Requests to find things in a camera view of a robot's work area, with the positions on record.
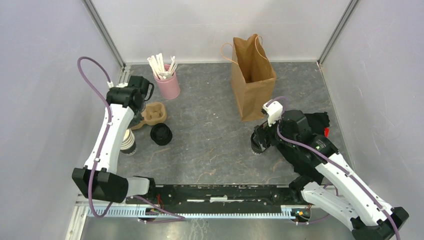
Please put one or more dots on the stack of black lids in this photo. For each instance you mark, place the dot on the stack of black lids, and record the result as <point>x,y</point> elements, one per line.
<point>161,134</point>

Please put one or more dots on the black paper coffee cup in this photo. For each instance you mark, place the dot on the black paper coffee cup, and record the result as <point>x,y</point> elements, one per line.
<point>256,147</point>

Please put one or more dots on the brown paper bag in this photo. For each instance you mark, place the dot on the brown paper bag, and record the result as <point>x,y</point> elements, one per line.
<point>252,75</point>

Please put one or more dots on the stack of paper cups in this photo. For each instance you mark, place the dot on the stack of paper cups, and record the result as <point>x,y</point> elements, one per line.
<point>128,145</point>

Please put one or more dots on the pink straw holder cup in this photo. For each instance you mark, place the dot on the pink straw holder cup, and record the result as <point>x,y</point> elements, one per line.
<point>169,87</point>

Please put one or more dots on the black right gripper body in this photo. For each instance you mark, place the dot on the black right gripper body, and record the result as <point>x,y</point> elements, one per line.
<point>276,138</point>

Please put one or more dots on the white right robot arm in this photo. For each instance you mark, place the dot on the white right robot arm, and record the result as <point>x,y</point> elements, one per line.
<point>325,179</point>

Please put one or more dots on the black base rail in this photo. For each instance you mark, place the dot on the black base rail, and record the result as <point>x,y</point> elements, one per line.
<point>224,198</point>

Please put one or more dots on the brown cardboard cup carrier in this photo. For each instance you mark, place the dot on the brown cardboard cup carrier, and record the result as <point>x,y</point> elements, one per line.
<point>153,114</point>

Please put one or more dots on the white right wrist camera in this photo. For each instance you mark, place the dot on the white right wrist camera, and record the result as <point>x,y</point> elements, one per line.
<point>273,109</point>

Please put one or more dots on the red small object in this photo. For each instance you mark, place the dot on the red small object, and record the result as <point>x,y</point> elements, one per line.
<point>327,132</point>

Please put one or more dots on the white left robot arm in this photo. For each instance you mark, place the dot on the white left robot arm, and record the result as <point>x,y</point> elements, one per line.
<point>98,179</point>

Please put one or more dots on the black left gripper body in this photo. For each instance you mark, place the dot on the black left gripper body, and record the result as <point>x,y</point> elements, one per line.
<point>143,105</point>

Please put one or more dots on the aluminium slotted cable duct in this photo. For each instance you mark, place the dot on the aluminium slotted cable duct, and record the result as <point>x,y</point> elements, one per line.
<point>135,207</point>

